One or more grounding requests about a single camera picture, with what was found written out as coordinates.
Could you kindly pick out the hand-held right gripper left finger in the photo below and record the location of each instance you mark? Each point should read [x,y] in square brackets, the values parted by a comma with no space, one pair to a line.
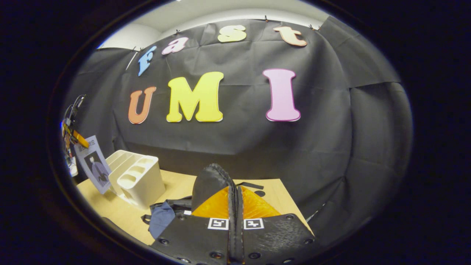
[198,239]

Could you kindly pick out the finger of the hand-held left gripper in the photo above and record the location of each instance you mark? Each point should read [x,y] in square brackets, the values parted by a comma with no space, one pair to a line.
[77,138]

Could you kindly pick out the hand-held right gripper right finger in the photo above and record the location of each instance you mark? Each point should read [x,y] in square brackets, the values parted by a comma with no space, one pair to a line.
[272,239]

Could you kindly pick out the blue-grey book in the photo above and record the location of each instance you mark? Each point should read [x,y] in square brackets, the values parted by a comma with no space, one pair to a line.
[94,165]

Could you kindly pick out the blue and black schoolbag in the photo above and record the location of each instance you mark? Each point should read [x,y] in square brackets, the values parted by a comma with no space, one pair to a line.
[208,180]

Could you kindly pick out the cream plastic bookshelf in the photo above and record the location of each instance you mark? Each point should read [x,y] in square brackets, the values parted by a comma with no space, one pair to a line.
[141,182]

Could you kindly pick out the black backdrop cloth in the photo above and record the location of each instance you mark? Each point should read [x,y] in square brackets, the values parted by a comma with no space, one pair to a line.
[294,147]

